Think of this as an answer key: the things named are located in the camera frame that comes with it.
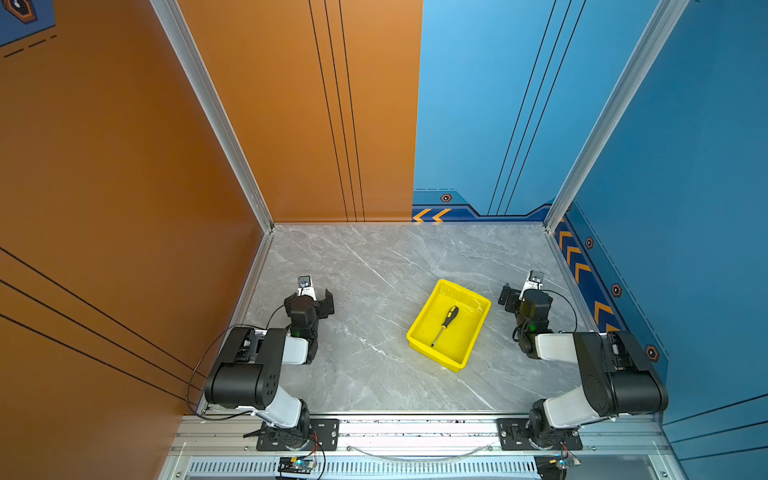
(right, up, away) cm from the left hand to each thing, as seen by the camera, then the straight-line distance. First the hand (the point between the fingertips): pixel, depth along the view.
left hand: (311, 289), depth 94 cm
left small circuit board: (+3, -39, -23) cm, 45 cm away
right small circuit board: (+66, -38, -24) cm, 80 cm away
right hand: (+66, +1, -1) cm, 66 cm away
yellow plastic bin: (+45, -16, -5) cm, 48 cm away
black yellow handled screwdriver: (+44, -8, -2) cm, 45 cm away
